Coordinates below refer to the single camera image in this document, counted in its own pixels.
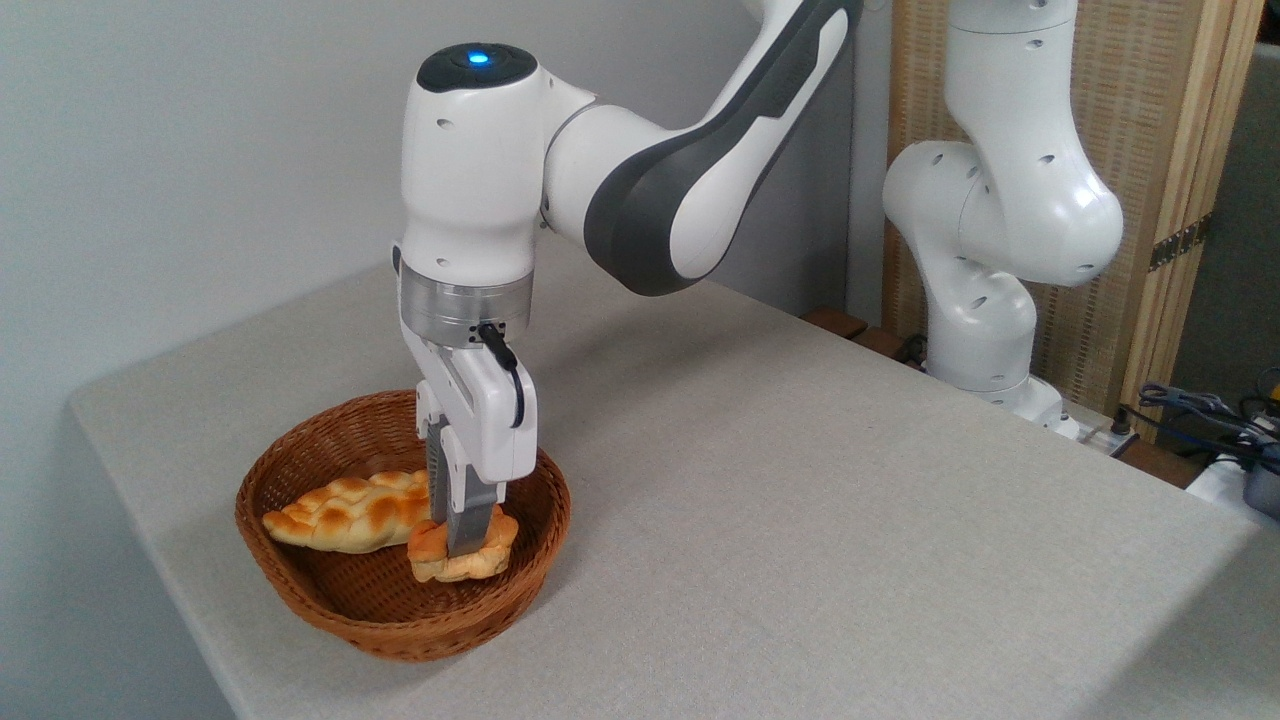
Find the long braided bread loaf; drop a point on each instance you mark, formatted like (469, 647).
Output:
(345, 512)

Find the round orange bread roll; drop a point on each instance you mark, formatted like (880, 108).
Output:
(440, 560)

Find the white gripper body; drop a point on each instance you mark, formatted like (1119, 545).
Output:
(498, 430)

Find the brass screen hinge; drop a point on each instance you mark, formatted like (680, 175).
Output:
(1180, 243)

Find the brown woven wicker basket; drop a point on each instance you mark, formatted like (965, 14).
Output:
(380, 600)

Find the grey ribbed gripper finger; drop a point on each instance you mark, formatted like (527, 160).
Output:
(470, 525)
(436, 470)

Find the grey-blue box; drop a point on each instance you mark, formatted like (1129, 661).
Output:
(1264, 492)

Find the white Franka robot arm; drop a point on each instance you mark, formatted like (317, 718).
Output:
(470, 180)

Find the brown wooden block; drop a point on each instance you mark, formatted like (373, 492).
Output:
(880, 343)
(835, 322)

